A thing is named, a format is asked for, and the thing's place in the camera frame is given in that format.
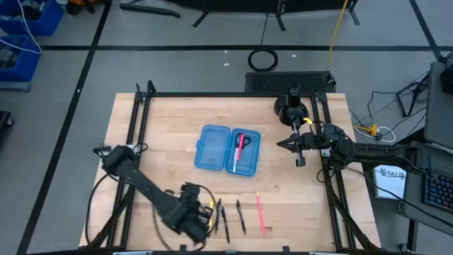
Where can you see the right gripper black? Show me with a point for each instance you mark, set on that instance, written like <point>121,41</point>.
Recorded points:
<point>311,141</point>

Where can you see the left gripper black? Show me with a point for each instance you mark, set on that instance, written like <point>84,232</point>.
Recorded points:
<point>193,216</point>

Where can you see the black gel pen rubber grip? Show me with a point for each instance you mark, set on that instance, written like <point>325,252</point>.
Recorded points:
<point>218,212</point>
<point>241,217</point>

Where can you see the yellow highlighter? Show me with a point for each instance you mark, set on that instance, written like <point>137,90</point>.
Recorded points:
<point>211,203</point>

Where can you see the matte black printed pen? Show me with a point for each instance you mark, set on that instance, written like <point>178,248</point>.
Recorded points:
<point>226,226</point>

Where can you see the thin pink yellow-tipped pen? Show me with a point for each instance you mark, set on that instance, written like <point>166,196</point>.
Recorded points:
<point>260,214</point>

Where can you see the blue translucent supply box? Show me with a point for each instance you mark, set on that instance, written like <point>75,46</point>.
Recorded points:
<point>212,148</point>

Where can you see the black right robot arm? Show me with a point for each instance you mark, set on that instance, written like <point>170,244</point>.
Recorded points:
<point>382,152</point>

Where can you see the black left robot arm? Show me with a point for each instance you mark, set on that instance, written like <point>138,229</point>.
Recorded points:
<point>141,180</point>

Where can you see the yellow tag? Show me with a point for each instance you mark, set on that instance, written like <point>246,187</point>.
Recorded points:
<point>307,121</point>

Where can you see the black desk lamp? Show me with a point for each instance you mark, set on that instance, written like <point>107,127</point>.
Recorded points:
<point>286,106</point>

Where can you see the black table clamp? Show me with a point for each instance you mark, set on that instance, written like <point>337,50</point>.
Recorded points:
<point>182,248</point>
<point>286,249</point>

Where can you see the black perforated computer case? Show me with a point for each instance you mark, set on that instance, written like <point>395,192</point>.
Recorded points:
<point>283,82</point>

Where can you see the yellow plug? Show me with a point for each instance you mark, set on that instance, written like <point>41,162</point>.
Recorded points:
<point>369,130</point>

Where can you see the grey desk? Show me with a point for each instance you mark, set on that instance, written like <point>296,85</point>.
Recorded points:
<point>414,191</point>

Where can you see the grey flat panel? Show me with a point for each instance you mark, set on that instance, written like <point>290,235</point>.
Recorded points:
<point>439,106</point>

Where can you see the black keyboard coloured keys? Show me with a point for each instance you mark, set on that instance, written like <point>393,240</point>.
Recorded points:
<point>439,189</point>

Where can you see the black flat bar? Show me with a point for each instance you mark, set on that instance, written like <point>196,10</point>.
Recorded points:
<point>148,9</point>

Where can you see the black rounded object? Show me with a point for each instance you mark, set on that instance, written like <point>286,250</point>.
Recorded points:
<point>5,124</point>

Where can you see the grey pallet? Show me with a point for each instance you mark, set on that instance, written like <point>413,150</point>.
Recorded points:
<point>14,86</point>

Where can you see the blue plastic bin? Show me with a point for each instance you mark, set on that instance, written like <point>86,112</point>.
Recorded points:
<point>28,63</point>
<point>49,21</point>

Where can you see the orange and black object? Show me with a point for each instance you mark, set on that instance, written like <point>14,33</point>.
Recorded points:
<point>79,5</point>

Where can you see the black aluminium frame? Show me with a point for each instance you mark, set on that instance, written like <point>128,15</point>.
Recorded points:
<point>230,94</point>

